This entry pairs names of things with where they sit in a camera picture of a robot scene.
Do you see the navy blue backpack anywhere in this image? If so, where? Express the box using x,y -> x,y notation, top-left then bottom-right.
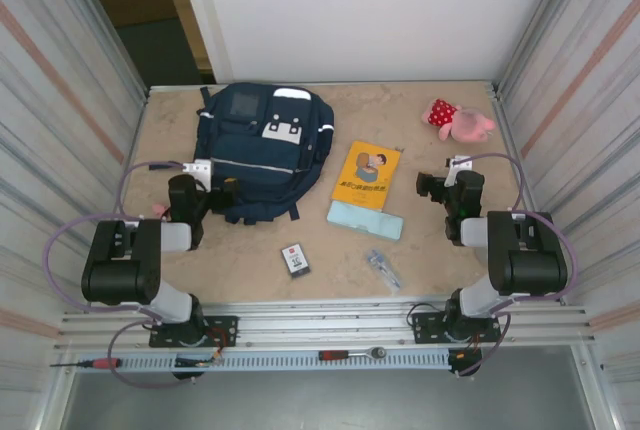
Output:
193,81 -> 336,225

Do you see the yellow cartoon cover book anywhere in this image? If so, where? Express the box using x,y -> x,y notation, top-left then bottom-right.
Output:
330,140 -> 404,212

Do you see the light blue pencil case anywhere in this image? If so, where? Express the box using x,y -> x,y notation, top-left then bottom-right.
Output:
326,200 -> 404,242

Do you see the pink plush toy red dress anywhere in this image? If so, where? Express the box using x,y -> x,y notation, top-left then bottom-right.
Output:
420,97 -> 497,144

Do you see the small black white-labelled packet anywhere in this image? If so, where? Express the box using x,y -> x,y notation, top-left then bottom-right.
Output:
280,243 -> 312,280

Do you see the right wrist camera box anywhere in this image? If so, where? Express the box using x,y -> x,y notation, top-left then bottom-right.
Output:
444,154 -> 474,186

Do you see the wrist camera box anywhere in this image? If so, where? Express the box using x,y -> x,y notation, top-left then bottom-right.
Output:
182,159 -> 214,177
444,154 -> 474,186

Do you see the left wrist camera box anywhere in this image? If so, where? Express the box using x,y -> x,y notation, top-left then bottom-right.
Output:
182,159 -> 214,177

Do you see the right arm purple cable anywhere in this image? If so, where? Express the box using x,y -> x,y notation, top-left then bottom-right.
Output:
449,152 -> 581,379

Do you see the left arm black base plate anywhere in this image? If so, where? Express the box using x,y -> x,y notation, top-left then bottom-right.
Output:
148,315 -> 239,349

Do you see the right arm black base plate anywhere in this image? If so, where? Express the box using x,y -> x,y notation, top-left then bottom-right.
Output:
411,310 -> 501,346

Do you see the aluminium rail frame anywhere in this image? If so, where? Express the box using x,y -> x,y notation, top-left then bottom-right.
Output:
53,302 -> 596,351

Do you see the slotted grey cable duct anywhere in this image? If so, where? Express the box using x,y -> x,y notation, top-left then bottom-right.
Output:
119,352 -> 451,374

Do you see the beige door frame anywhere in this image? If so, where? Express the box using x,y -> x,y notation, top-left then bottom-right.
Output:
152,0 -> 235,85

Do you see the red handled ratchet wrench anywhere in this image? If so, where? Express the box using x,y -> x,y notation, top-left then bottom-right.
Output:
318,346 -> 387,361

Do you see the red handled screwdriver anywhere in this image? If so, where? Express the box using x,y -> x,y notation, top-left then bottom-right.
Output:
48,357 -> 124,370

